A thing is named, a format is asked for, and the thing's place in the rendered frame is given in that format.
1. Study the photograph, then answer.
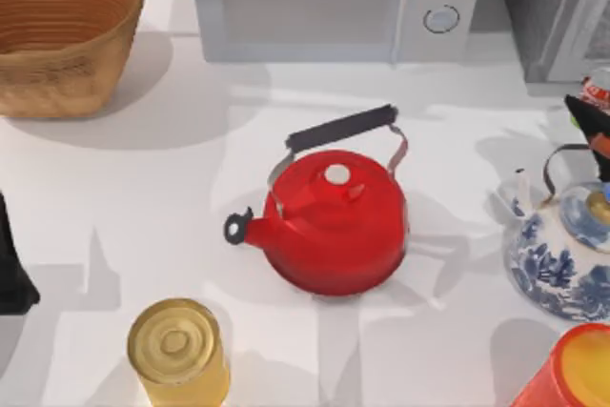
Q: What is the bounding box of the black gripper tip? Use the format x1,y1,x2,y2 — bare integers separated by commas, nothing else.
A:
563,93,610,184
0,192,42,316

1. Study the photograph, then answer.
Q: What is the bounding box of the yellow can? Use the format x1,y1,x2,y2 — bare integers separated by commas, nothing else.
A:
126,297,232,407

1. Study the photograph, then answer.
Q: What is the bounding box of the microwave knob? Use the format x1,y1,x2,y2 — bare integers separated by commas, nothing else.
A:
422,3,461,35

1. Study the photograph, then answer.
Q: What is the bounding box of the blue and white teapot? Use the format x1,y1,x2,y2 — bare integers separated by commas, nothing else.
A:
495,143,610,323

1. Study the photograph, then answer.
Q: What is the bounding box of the red and white can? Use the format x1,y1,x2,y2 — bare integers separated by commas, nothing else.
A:
578,65,610,115

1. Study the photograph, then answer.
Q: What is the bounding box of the orange cup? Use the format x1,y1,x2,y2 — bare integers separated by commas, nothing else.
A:
508,322,610,407

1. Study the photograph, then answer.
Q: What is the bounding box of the pale microwave oven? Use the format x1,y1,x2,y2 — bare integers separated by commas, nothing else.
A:
187,0,491,66

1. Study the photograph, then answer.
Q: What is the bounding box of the woven wicker basket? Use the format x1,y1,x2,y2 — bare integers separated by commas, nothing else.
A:
0,0,146,119

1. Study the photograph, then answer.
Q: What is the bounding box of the red kettle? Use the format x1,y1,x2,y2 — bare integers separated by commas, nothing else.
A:
223,103,412,297

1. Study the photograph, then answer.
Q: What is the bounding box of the microwave door handle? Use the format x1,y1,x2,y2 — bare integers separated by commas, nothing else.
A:
390,0,412,66

